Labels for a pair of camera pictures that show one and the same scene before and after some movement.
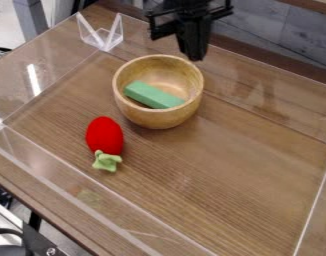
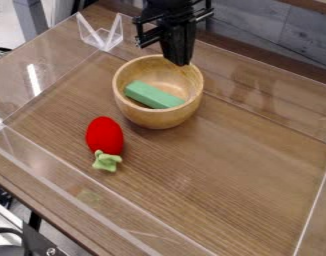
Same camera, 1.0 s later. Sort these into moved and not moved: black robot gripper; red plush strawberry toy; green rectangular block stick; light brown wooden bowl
Moved: black robot gripper
Not moved: red plush strawberry toy; green rectangular block stick; light brown wooden bowl
